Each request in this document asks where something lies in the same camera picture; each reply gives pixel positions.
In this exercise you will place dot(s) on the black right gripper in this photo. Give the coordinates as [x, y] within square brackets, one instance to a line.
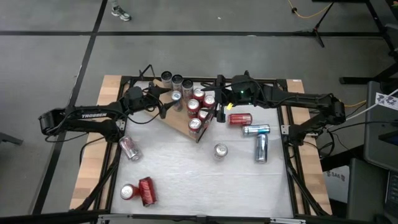
[245, 91]

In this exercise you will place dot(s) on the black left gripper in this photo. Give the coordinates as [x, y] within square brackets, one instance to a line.
[140, 99]

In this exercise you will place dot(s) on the red Fanta can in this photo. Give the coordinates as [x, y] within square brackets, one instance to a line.
[209, 100]
[203, 114]
[195, 124]
[192, 105]
[198, 92]

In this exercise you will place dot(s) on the blue silver slim can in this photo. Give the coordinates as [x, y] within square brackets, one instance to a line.
[261, 149]
[256, 129]
[177, 99]

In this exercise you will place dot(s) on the red Coca-Cola can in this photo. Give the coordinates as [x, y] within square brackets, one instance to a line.
[240, 119]
[147, 191]

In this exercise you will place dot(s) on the silver Diet Coke can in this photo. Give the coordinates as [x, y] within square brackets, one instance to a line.
[220, 151]

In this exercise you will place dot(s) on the red silver slim can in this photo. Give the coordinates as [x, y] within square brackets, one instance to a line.
[130, 147]

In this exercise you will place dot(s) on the red soda can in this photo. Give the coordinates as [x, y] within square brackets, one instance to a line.
[127, 191]

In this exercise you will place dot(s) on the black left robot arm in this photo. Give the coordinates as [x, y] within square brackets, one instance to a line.
[90, 116]

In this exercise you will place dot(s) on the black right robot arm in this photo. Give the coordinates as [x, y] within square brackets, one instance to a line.
[304, 98]

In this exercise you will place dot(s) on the black tripod stand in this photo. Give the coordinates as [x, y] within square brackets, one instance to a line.
[315, 30]

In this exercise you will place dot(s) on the silver aluminium bar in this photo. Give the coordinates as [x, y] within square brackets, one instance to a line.
[115, 216]

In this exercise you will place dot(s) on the white labelled box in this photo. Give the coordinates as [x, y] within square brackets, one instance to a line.
[337, 185]

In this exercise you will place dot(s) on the dark chair base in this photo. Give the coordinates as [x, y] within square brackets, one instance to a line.
[9, 138]

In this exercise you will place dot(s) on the grey cabinet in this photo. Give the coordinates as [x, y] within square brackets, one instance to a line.
[377, 140]

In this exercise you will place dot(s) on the white paper label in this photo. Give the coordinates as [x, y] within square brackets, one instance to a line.
[387, 101]

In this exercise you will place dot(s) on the grey box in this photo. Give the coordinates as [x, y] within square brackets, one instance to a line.
[367, 193]

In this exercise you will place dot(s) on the black desk frame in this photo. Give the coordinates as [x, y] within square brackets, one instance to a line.
[357, 80]

